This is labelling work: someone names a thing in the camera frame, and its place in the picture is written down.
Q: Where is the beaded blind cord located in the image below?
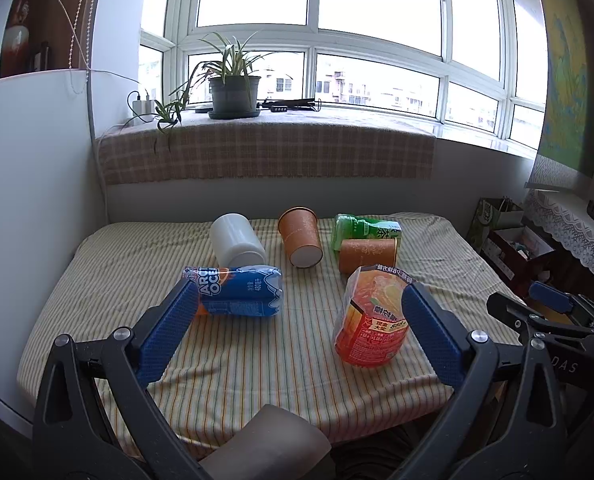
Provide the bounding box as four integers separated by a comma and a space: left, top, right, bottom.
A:
74, 0, 101, 70

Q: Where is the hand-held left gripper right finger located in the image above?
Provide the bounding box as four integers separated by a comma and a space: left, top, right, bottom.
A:
389, 281, 568, 480

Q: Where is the green tea bottle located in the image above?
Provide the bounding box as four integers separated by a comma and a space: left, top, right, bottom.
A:
331, 213, 403, 252

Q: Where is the white charger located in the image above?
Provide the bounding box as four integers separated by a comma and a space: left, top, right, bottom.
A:
131, 91, 156, 124

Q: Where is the potted spider plant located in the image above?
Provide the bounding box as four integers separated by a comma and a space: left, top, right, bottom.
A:
127, 31, 298, 136

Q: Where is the green paper bag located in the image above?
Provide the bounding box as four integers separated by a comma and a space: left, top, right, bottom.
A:
466, 197, 525, 249

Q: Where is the white cable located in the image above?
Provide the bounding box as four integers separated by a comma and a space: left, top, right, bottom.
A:
42, 0, 143, 97

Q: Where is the wall map poster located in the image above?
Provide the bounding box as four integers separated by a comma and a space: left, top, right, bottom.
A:
524, 0, 594, 192

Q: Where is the black folded tripod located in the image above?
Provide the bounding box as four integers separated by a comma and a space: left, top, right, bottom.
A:
257, 96, 324, 113

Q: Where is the red white figurine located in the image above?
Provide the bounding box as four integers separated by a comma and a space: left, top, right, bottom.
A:
3, 0, 34, 70

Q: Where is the brown rounded cushion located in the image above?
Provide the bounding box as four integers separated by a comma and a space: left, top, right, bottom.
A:
197, 404, 334, 480

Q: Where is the cardboard box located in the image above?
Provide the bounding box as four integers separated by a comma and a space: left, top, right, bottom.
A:
481, 225, 561, 282

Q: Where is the dark plant saucer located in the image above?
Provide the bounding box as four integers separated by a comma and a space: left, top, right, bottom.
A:
208, 107, 263, 121

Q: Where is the white window frame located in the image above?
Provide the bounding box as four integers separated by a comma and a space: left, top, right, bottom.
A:
140, 0, 551, 153

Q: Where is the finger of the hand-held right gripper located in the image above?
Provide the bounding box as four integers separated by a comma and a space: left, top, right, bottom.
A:
486, 291, 594, 343
528, 281, 594, 325

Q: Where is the blue soda bottle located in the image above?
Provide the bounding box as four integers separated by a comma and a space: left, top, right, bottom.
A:
181, 264, 284, 320

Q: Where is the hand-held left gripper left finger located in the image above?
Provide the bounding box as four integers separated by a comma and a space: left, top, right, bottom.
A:
32, 277, 213, 480

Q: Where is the orange paper cup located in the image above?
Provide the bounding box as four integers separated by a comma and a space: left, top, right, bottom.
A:
277, 207, 324, 268
338, 238, 398, 276

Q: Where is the white plastic cup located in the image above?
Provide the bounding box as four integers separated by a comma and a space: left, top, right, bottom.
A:
209, 213, 269, 267

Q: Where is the plaid cloth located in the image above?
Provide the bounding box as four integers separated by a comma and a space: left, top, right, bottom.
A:
98, 110, 436, 186

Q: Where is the striped tablecloth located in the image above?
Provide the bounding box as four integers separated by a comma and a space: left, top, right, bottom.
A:
16, 212, 528, 458

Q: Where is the white lace cloth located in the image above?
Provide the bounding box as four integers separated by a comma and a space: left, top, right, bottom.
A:
521, 187, 594, 282

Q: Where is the white cabinet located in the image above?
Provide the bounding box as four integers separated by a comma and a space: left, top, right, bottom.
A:
0, 0, 110, 441

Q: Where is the orange juice bottle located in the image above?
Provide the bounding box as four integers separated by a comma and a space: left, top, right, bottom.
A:
333, 264, 418, 368

